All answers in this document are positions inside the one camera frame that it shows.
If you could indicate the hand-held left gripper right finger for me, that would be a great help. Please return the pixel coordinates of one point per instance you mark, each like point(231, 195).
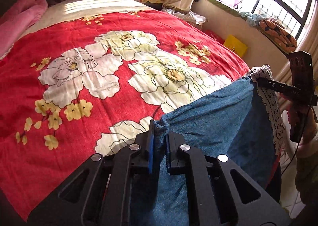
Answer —
point(170, 152)

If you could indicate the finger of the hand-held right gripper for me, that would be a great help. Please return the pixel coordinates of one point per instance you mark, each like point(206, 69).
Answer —
point(273, 85)

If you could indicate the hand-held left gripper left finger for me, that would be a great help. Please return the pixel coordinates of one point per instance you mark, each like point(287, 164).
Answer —
point(149, 152)

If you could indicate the blue denim pants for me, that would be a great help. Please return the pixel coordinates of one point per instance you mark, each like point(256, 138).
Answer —
point(218, 121)

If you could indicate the person's right forearm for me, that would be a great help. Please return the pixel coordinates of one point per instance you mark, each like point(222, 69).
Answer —
point(306, 178)

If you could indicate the person's right hand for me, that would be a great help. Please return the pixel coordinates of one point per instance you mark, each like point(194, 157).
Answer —
point(310, 129)

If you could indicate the orange patterned blanket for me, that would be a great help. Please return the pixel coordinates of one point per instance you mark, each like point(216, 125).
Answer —
point(278, 32)

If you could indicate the yellow paper bag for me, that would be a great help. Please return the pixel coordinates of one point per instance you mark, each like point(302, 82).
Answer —
point(234, 46)

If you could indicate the light blue cloth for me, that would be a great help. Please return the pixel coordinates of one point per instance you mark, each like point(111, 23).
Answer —
point(251, 17)

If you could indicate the red plastic bag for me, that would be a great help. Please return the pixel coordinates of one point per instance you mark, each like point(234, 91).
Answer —
point(213, 36)

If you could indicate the green windowsill mat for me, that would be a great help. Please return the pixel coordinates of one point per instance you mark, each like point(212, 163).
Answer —
point(223, 5)

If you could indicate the white plastic bag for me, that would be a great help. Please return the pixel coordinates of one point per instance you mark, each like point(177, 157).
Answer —
point(188, 16)

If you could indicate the red floral blanket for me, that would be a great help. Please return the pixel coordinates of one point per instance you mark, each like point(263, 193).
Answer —
point(24, 91)

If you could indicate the pink quilt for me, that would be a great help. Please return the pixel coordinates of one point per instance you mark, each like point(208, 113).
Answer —
point(19, 22)

